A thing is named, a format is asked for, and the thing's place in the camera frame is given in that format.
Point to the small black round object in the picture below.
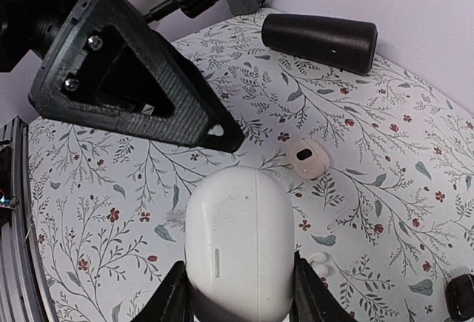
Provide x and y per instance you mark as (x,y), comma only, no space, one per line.
(459,297)

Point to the floral table mat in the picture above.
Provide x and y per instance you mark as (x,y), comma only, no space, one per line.
(393,213)

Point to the white earbud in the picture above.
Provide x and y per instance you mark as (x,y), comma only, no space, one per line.
(318,258)
(321,270)

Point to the white earbuds charging case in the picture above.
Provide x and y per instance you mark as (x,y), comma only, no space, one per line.
(239,247)

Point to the aluminium front rail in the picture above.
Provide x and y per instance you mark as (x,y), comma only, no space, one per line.
(25,295)

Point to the white earbud far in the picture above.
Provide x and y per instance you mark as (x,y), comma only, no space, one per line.
(318,258)

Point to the white earbud near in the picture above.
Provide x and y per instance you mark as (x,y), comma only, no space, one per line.
(321,270)

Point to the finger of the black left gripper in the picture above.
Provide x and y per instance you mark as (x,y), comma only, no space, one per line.
(106,69)

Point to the small beige earbuds case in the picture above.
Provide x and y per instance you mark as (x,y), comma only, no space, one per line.
(308,158)

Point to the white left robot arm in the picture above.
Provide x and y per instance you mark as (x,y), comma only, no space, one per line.
(108,69)

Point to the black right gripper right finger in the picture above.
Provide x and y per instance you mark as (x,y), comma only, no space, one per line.
(312,300)

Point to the black cylinder speaker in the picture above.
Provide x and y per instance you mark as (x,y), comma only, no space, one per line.
(345,44)

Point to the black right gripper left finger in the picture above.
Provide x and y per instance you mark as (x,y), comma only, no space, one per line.
(170,302)

